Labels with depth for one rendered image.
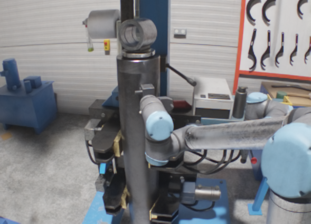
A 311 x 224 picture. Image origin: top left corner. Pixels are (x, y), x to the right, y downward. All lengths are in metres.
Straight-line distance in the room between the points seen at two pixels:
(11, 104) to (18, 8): 1.52
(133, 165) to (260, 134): 0.87
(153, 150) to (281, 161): 0.53
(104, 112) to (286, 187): 1.27
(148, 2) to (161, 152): 0.96
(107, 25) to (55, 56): 1.91
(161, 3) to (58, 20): 2.36
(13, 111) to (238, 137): 3.33
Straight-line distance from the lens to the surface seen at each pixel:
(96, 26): 2.03
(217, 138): 0.74
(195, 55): 3.15
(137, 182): 1.42
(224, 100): 1.38
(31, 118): 3.49
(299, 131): 0.41
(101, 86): 3.55
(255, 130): 0.64
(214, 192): 1.69
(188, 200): 1.69
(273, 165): 0.42
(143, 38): 1.05
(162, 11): 1.48
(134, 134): 1.21
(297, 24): 3.35
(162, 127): 0.77
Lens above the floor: 1.73
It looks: 26 degrees down
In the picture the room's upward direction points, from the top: straight up
